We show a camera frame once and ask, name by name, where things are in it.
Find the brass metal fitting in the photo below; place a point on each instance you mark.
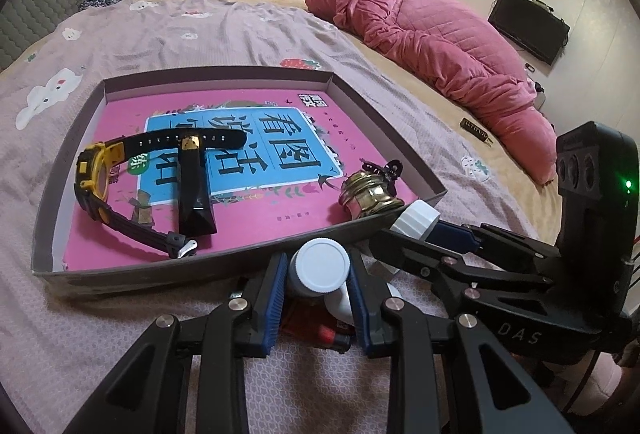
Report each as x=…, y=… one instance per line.
x=364, y=193

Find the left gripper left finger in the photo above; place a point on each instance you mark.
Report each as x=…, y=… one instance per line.
x=147, y=390

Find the large white bottle cap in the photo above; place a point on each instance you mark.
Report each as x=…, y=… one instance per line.
x=417, y=221

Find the shallow grey cardboard box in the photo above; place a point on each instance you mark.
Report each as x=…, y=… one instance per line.
x=417, y=181

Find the lilac patterned bed sheet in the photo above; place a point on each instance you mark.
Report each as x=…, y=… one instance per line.
x=56, y=349

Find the pink Chinese workbook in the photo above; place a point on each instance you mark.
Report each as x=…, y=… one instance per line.
x=301, y=146

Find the wall mounted black television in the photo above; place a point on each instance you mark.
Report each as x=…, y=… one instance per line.
x=532, y=26

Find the yellow black wrist watch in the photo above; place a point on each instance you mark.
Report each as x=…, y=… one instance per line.
x=107, y=191

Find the black triangular prism box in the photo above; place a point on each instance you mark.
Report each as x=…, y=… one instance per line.
x=195, y=215

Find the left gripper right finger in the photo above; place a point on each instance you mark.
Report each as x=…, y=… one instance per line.
x=447, y=375

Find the small black remote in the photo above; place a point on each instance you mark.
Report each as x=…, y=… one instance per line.
x=475, y=130

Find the small white pill bottle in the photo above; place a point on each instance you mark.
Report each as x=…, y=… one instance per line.
x=318, y=267

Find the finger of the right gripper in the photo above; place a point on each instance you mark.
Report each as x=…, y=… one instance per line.
x=492, y=243
x=450, y=273

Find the pink quilted duvet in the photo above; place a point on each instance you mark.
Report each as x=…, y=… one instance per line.
x=459, y=54

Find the white earbuds case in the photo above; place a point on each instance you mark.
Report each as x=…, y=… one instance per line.
x=339, y=304

